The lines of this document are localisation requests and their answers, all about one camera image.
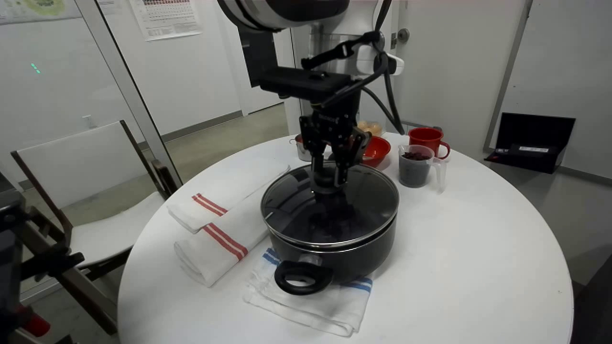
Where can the red mug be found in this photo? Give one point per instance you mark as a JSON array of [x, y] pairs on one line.
[[433, 138]]

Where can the open black case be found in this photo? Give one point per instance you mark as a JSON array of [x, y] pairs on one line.
[[532, 142]]

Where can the white folding chair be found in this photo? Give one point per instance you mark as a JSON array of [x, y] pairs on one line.
[[83, 166]]

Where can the red bowl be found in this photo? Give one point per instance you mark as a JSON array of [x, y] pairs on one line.
[[376, 151]]

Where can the black equipment stand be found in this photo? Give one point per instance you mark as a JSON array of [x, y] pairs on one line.
[[29, 247]]

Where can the red striped white towel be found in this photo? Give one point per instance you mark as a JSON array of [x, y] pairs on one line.
[[219, 237]]

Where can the clear measuring cup dark contents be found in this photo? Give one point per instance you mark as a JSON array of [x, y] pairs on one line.
[[418, 166]]

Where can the small steel cup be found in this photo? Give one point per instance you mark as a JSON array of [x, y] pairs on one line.
[[301, 149]]

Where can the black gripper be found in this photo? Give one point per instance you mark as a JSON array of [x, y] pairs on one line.
[[334, 126]]

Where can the black cooking pot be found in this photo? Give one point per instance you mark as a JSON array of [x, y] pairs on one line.
[[309, 270]]

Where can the yellow round food items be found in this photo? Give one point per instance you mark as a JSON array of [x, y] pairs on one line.
[[372, 128]]

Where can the paper poster on wall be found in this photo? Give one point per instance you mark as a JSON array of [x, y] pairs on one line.
[[163, 19]]

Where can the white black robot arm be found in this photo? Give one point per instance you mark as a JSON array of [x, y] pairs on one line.
[[337, 35]]

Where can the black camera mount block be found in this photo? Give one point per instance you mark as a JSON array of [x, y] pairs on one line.
[[305, 84]]

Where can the blue striped white towel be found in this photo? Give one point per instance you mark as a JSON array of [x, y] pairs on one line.
[[339, 308]]

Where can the glass lid with black knob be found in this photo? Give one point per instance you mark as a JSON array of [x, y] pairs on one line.
[[330, 218]]

